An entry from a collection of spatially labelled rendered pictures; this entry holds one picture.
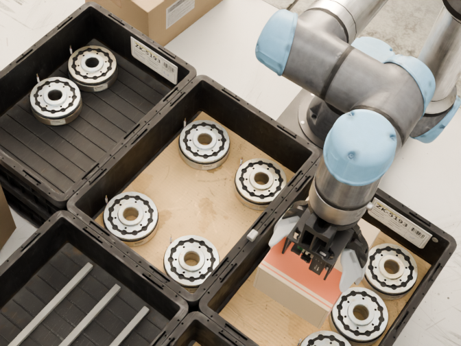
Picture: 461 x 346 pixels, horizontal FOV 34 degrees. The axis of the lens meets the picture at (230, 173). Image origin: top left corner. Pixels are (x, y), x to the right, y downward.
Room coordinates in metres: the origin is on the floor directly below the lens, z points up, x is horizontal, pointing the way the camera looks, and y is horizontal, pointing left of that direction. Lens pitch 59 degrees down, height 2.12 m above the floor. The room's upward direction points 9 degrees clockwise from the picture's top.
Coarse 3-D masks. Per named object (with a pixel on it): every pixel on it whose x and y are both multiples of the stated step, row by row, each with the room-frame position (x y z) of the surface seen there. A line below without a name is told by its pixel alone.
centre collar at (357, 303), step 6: (360, 300) 0.54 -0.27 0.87; (348, 306) 0.52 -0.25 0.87; (354, 306) 0.52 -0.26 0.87; (366, 306) 0.53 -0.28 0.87; (348, 312) 0.51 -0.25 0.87; (372, 312) 0.52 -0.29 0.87; (348, 318) 0.50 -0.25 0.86; (354, 318) 0.50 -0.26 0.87; (372, 318) 0.51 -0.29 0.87; (360, 324) 0.49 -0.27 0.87; (366, 324) 0.49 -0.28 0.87
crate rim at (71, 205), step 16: (192, 80) 0.92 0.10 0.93; (208, 80) 0.93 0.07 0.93; (176, 96) 0.88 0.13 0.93; (160, 112) 0.83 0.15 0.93; (256, 112) 0.87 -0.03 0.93; (144, 128) 0.79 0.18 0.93; (128, 144) 0.75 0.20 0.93; (304, 144) 0.81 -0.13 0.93; (112, 160) 0.71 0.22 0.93; (96, 176) 0.67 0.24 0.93; (80, 192) 0.63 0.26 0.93; (288, 192) 0.70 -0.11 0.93; (272, 208) 0.66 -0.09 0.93; (96, 224) 0.58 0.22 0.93; (256, 224) 0.63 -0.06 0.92; (112, 240) 0.55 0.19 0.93; (240, 240) 0.59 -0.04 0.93; (128, 256) 0.52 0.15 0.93; (160, 272) 0.50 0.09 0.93; (176, 288) 0.48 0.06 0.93; (208, 288) 0.49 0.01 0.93; (192, 304) 0.46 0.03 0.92
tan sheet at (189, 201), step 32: (224, 128) 0.89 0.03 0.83; (160, 160) 0.79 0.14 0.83; (160, 192) 0.71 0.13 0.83; (192, 192) 0.72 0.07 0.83; (224, 192) 0.74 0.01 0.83; (160, 224) 0.64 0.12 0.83; (192, 224) 0.65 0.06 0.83; (224, 224) 0.66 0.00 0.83; (160, 256) 0.58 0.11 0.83; (224, 256) 0.60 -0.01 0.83
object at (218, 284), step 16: (304, 176) 0.74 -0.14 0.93; (384, 192) 0.73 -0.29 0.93; (400, 208) 0.70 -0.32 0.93; (272, 224) 0.63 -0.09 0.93; (432, 224) 0.68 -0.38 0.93; (256, 240) 0.59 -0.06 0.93; (448, 240) 0.65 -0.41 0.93; (240, 256) 0.56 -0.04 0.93; (448, 256) 0.62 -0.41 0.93; (224, 272) 0.52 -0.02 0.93; (432, 272) 0.58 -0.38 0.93; (416, 304) 0.52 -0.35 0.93; (224, 320) 0.44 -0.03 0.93; (400, 320) 0.48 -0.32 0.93; (240, 336) 0.41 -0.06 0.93
